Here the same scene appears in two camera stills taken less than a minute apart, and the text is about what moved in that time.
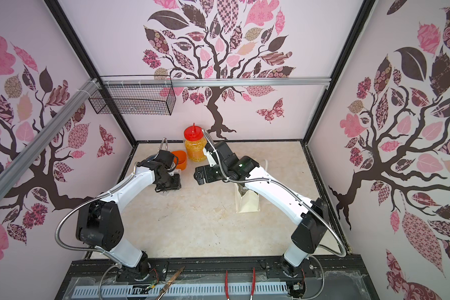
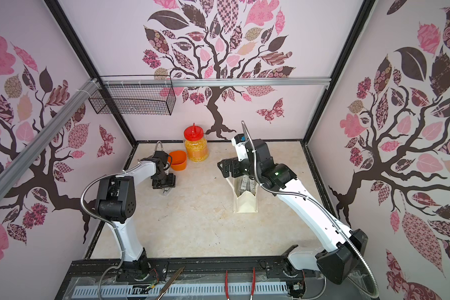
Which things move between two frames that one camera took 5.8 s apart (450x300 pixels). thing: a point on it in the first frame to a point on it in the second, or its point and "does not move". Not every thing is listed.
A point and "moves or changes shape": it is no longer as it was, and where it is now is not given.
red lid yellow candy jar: (195, 143) does not move
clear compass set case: (178, 171) moves or changes shape
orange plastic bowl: (181, 156) does not move
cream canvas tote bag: (246, 200) does not move
